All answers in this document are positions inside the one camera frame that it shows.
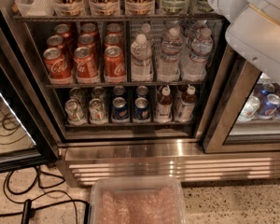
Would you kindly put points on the left water bottle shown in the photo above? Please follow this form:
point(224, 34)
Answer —
point(141, 59)

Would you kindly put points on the second row left cola can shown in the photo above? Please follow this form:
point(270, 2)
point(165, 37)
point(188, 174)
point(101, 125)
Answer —
point(57, 41)

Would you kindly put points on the front left blue can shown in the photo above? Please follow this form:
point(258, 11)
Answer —
point(119, 109)

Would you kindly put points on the clear plastic bin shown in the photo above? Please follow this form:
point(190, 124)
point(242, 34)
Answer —
point(137, 200)

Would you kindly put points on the tea bottle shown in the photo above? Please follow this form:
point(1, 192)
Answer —
point(164, 103)
point(185, 105)

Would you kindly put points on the second row right cola can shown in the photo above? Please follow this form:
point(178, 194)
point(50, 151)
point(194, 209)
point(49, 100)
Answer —
point(112, 40)

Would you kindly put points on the front right blue can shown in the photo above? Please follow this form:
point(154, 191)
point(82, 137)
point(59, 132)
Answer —
point(141, 109)

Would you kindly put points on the blue can behind door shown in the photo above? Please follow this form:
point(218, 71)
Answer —
point(268, 105)

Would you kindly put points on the white can behind door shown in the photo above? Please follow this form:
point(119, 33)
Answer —
point(249, 109)

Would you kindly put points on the right tea bottle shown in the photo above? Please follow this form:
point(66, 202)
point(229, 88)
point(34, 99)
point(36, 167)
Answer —
point(185, 105)

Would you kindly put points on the second row cola can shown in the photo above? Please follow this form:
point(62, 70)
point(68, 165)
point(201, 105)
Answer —
point(57, 41)
point(87, 41)
point(112, 40)

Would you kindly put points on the right water bottle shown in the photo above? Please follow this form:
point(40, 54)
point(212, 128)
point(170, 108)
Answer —
point(193, 65)

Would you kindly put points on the right glass fridge door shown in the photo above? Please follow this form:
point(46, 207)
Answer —
point(226, 132)

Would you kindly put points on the left tea bottle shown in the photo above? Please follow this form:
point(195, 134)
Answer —
point(164, 103)

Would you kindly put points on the stainless steel fridge cabinet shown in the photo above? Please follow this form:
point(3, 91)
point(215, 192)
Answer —
point(90, 152)

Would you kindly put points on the front right cola can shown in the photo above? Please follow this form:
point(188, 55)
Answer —
point(114, 62)

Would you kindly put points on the front middle cola can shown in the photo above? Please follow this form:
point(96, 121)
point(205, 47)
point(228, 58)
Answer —
point(85, 63)

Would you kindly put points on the second row middle cola can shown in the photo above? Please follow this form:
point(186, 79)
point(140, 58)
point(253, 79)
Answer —
point(87, 41)

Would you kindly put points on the middle water bottle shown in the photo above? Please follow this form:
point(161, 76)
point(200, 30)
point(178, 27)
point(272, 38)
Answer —
point(168, 60)

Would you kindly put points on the front left white can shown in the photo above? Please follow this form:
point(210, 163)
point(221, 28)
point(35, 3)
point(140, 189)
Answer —
point(75, 112)

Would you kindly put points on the empty clear shelf tray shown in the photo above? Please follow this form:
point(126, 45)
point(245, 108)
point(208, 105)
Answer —
point(38, 8)

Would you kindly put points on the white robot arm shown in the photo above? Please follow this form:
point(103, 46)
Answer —
point(254, 31)

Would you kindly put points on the open left glass door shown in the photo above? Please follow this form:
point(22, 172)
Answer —
point(23, 140)

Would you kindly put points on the water bottle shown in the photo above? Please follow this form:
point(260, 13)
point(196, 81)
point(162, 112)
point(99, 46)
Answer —
point(193, 65)
point(168, 60)
point(141, 59)

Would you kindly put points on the front left cola can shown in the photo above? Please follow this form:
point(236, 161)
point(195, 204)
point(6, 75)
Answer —
point(56, 63)

